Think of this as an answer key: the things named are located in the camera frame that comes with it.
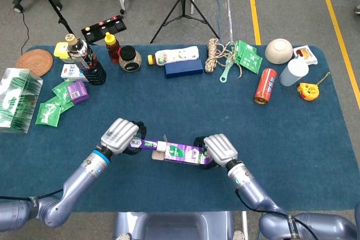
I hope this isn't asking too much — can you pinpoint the small purple box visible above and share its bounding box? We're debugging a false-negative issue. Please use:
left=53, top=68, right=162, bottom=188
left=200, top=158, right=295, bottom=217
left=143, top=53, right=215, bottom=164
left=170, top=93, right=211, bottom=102
left=66, top=80, right=91, bottom=105

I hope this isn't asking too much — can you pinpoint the white blue milk carton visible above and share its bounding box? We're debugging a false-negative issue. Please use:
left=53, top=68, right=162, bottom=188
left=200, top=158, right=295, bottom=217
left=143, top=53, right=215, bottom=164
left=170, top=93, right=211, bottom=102
left=60, top=64, right=89, bottom=83

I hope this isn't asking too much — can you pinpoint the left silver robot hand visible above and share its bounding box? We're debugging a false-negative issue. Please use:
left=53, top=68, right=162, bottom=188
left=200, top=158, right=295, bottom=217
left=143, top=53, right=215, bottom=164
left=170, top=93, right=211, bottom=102
left=100, top=117, right=147, bottom=157

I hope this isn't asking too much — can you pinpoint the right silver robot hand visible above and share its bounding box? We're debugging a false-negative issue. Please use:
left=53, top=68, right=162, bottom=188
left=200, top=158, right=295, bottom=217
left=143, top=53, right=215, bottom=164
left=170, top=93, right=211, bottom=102
left=193, top=133, right=239, bottom=170

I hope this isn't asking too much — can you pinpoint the beige rope bundle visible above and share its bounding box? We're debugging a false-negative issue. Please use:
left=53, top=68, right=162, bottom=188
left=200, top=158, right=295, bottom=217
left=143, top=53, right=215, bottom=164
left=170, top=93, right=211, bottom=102
left=204, top=38, right=244, bottom=79

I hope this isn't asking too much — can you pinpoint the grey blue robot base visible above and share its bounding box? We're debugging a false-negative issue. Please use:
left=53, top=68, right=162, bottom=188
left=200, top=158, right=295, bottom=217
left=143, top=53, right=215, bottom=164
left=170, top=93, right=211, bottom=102
left=112, top=211, right=248, bottom=240

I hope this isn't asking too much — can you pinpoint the black pedal box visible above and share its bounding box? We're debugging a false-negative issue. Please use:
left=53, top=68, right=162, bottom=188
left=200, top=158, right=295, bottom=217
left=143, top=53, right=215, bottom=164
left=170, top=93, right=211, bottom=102
left=80, top=15, right=127, bottom=43

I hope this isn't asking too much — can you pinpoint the orange drink can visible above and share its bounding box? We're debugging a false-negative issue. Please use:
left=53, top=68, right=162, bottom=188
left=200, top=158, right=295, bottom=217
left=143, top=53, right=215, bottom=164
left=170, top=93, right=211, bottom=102
left=254, top=67, right=278, bottom=105

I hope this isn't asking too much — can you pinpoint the green sachet packet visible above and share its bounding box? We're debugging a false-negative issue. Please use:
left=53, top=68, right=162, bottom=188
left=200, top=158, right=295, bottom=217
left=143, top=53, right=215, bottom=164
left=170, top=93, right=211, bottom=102
left=49, top=96, right=75, bottom=114
left=35, top=102, right=63, bottom=128
left=232, top=40, right=258, bottom=61
left=52, top=81, right=74, bottom=103
left=240, top=48, right=264, bottom=75

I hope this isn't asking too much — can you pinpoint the blue floor cable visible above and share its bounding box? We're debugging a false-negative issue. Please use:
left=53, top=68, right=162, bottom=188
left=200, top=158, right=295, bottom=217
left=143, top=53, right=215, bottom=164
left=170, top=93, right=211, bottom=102
left=201, top=0, right=223, bottom=41

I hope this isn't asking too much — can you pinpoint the black slanted stand pole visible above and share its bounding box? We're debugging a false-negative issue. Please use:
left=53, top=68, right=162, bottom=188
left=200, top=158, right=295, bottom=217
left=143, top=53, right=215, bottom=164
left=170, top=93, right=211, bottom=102
left=32, top=0, right=74, bottom=35

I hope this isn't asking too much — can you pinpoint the container with yellow lid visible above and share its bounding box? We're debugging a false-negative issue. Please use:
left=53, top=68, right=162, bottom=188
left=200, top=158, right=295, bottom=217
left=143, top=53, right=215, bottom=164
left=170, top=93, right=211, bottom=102
left=53, top=42, right=74, bottom=64

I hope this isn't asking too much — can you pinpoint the light green plastic brush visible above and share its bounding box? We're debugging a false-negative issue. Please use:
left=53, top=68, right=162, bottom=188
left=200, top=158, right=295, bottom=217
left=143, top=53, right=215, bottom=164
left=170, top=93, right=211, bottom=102
left=219, top=54, right=236, bottom=83

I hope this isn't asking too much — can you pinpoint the honey bottle yellow cap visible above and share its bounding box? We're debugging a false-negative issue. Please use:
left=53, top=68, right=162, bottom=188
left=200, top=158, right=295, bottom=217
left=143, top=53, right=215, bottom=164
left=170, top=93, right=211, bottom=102
left=104, top=31, right=122, bottom=64

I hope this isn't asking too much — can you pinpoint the white red snack packet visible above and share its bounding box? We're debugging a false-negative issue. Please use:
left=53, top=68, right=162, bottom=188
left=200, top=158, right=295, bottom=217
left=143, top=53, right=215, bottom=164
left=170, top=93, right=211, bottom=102
left=292, top=44, right=319, bottom=66

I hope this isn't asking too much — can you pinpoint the dark blue rectangular box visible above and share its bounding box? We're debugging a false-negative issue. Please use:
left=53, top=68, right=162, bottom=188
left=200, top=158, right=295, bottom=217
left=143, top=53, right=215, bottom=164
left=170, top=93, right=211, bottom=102
left=164, top=58, right=204, bottom=79

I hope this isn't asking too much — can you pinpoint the clear green tissue box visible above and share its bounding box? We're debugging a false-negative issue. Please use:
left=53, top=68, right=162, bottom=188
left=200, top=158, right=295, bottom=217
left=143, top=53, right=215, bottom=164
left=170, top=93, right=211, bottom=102
left=0, top=67, right=44, bottom=134

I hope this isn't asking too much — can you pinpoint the pale blue plastic cup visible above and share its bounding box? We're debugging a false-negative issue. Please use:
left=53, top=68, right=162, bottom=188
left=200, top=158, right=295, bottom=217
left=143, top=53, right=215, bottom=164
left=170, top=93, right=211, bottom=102
left=279, top=57, right=310, bottom=87

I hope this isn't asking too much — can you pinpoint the dark tea drink bottle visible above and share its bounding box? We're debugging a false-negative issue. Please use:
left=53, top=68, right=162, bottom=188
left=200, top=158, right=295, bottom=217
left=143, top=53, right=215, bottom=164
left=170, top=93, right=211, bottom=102
left=64, top=33, right=107, bottom=86

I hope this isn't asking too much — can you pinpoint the purple white toothpaste tube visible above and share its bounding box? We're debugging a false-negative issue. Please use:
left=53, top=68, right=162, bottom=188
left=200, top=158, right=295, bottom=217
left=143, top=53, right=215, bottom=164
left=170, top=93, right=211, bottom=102
left=129, top=138, right=169, bottom=152

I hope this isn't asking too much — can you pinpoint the yellow tape measure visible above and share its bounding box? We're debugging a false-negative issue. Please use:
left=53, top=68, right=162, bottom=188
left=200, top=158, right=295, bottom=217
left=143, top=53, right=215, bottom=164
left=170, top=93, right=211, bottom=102
left=296, top=71, right=331, bottom=102

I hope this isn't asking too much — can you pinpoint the beige bowl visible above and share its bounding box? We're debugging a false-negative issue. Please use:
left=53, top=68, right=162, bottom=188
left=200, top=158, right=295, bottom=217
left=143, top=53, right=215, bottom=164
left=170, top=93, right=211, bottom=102
left=264, top=39, right=294, bottom=65

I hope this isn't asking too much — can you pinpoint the glass jar black lid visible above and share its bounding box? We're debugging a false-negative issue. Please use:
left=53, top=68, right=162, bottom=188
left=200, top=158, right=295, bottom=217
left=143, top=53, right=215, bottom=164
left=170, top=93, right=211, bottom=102
left=118, top=45, right=142, bottom=73

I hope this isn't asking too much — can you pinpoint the blue table mat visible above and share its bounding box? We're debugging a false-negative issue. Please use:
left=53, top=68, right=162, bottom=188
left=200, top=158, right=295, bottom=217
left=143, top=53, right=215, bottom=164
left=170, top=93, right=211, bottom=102
left=0, top=44, right=360, bottom=213

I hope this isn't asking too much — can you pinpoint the white bottle yellow cap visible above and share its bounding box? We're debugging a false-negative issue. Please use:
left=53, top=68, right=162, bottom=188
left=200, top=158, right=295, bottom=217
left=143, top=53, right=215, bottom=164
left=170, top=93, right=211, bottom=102
left=147, top=46, right=200, bottom=67

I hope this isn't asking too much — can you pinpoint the purple toothpaste carton box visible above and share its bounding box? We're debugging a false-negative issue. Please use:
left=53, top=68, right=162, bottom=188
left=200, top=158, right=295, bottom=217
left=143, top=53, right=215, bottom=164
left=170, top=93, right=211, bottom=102
left=151, top=135, right=212, bottom=165

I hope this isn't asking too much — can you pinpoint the round woven coaster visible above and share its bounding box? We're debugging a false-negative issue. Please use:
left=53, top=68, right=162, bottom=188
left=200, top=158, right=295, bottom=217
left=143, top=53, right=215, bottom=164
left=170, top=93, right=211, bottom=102
left=16, top=48, right=54, bottom=78

